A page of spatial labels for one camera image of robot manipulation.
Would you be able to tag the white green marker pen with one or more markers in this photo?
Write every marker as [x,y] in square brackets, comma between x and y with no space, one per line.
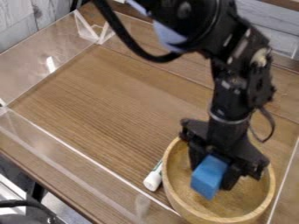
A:
[154,178]

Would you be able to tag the black metal table leg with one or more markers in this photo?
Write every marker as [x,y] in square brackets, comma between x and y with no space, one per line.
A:
[38,192]

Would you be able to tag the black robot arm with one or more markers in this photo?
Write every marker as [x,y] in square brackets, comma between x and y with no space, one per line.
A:
[208,27]

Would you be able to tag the brown wooden bowl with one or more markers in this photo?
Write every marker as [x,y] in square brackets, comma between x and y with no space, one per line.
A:
[194,193]

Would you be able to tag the blue rectangular block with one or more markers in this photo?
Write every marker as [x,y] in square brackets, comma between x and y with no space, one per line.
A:
[206,177]

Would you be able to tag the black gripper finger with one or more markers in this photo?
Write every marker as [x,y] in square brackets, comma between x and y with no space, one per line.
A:
[232,177]
[198,152]

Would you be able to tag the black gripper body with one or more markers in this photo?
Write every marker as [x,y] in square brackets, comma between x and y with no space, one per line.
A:
[228,137]

